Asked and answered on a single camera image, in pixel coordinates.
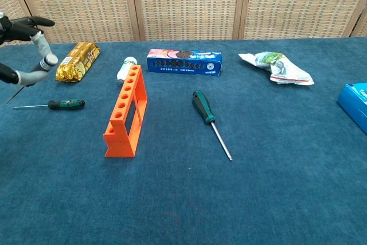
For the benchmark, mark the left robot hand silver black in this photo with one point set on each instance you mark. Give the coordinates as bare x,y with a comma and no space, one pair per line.
17,31

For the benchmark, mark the silver black precision screwdriver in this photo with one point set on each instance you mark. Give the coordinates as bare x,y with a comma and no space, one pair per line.
50,60

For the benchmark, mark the thin green black screwdriver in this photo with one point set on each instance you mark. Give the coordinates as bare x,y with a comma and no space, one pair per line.
67,104

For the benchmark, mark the orange tool rack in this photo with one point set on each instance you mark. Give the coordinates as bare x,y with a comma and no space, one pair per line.
120,141

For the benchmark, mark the large green black screwdriver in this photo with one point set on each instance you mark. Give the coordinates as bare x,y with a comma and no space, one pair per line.
203,107

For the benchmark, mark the gold foil snack package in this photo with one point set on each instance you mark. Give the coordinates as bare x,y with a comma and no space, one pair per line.
74,67

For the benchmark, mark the small white bottle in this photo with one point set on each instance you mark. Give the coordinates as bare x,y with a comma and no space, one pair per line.
124,68

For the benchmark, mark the long blue cookie box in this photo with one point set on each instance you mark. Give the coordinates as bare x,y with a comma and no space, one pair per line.
183,64

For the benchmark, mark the woven bamboo folding screen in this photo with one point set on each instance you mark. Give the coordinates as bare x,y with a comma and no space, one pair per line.
186,4

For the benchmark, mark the blue felt table cover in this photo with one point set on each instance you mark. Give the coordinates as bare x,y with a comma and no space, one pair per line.
200,199

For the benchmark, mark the crumpled white snack bag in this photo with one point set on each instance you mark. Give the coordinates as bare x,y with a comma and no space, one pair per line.
281,68

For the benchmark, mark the square blue cookie box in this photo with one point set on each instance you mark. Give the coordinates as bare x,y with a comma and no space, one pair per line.
355,104

